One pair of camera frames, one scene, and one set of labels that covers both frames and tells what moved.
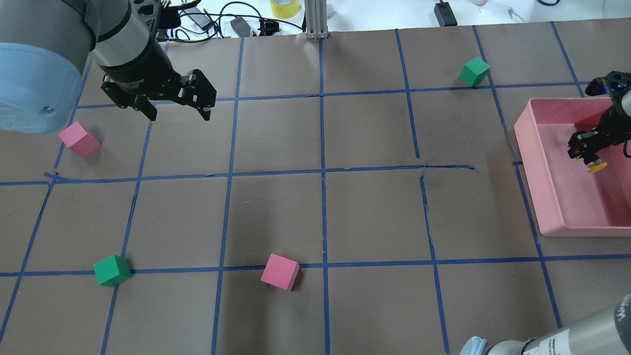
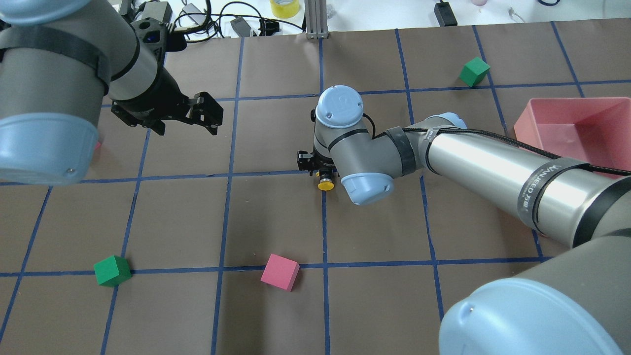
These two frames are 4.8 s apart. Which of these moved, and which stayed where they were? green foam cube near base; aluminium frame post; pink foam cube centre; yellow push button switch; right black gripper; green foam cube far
Moved: yellow push button switch; right black gripper
Stayed: aluminium frame post; green foam cube near base; pink foam cube centre; green foam cube far
